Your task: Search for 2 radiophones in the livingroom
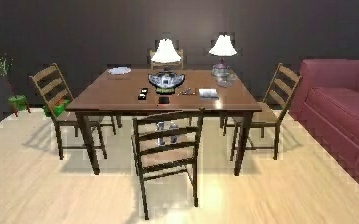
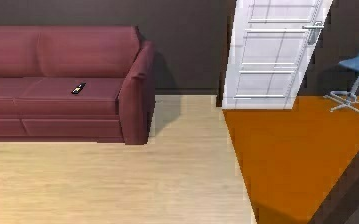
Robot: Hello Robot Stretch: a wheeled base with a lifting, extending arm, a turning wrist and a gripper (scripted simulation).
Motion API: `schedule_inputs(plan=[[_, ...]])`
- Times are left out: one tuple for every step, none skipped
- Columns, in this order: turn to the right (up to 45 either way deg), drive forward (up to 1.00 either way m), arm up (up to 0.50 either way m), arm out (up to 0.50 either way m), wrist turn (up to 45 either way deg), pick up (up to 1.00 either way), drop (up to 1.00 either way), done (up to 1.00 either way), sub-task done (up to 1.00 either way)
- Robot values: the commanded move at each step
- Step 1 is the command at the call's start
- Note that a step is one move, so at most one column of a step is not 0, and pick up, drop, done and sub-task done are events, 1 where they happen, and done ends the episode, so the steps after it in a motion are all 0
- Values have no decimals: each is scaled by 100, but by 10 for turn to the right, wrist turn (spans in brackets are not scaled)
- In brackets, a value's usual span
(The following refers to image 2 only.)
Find blue swivel chair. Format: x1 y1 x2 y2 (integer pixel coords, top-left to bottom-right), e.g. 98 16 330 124
323 39 359 120

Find black remote control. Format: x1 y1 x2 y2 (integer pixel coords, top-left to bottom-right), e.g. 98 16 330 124
70 82 87 95

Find white room door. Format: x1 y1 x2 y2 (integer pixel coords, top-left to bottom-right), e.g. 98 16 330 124
221 0 335 111

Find dark red sofa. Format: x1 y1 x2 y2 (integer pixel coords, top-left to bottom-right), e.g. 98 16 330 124
0 25 156 146

